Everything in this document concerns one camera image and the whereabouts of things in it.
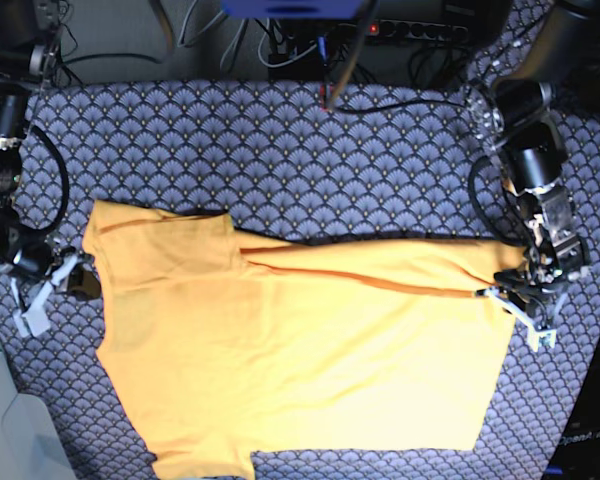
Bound blue fan-patterned tablecloth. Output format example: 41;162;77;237
0;80;600;479

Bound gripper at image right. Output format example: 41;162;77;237
473;224;591;350

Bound black OpenArm case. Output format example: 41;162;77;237
543;339;600;479

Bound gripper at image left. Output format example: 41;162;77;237
9;238;96;336

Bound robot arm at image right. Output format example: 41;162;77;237
466;1;600;351

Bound yellow T-shirt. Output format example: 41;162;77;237
83;200;522;479

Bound white furniture at lower left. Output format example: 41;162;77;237
0;343;76;479

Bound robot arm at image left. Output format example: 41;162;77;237
0;1;100;338

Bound purple box at top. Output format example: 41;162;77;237
221;0;363;20

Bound black power strip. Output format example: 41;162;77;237
367;20;470;44

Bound red-framed black clip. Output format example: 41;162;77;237
319;83;332;112

